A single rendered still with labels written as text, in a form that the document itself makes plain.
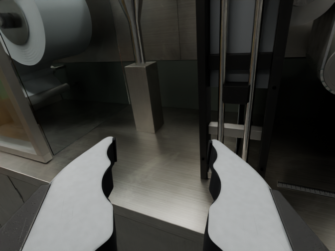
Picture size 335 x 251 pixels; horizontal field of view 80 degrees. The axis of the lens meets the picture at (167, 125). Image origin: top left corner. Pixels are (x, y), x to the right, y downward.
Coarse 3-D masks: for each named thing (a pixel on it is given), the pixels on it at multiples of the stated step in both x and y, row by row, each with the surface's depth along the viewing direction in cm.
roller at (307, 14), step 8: (320, 0) 41; (328, 0) 40; (296, 8) 43; (304, 8) 42; (312, 8) 42; (320, 8) 41; (328, 8) 41; (296, 16) 43; (304, 16) 43; (312, 16) 42; (296, 24) 44
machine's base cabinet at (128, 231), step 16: (0, 176) 84; (0, 192) 94; (16, 192) 86; (32, 192) 78; (0, 208) 107; (16, 208) 96; (0, 224) 124; (128, 224) 59; (144, 224) 55; (128, 240) 64; (144, 240) 60; (160, 240) 56; (176, 240) 52
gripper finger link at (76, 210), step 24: (96, 144) 11; (72, 168) 9; (96, 168) 9; (48, 192) 8; (72, 192) 8; (96, 192) 8; (48, 216) 7; (72, 216) 7; (96, 216) 7; (48, 240) 6; (72, 240) 6; (96, 240) 6
